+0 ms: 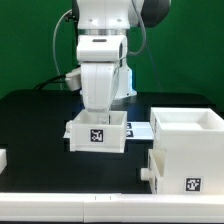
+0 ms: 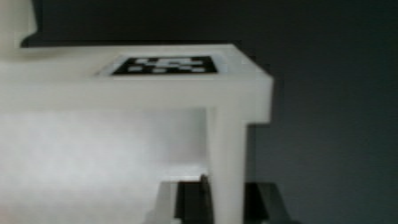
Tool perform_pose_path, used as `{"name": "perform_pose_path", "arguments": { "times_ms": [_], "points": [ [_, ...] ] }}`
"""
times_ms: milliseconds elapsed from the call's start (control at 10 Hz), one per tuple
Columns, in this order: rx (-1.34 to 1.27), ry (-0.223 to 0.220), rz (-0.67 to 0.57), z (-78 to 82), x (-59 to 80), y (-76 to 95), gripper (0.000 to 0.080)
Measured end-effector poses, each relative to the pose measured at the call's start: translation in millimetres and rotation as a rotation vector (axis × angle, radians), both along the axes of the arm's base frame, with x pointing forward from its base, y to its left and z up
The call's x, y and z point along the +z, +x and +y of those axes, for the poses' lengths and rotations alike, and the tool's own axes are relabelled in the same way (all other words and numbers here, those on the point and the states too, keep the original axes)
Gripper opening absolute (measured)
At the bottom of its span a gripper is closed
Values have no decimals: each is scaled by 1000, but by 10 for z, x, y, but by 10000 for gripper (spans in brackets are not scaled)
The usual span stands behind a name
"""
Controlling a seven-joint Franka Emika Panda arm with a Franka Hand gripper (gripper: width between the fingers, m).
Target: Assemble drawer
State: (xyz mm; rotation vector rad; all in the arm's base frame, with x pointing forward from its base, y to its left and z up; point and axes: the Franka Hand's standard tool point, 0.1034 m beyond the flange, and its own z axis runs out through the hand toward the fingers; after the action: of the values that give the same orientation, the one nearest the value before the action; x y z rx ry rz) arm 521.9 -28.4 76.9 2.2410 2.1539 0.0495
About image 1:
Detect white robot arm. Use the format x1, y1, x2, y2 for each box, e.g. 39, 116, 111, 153
73, 0, 171, 124

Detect grey camera cable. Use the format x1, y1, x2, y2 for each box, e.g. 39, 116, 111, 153
52, 9, 73, 77

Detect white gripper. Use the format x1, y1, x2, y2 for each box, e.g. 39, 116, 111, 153
81, 62, 119, 124

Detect white front rail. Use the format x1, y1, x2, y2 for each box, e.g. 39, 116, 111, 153
0, 193, 224, 224

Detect white drawer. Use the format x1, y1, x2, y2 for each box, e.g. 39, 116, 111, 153
140, 149, 165, 194
64, 110, 127, 153

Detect white block left edge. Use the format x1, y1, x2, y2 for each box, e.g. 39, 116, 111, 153
0, 149, 7, 174

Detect white flat tag board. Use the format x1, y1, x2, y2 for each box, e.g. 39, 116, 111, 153
64, 121, 154, 144

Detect black base cables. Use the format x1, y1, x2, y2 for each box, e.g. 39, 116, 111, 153
33, 73, 73, 92

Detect white drawer cabinet box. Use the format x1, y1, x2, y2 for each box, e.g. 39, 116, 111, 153
150, 107, 224, 195

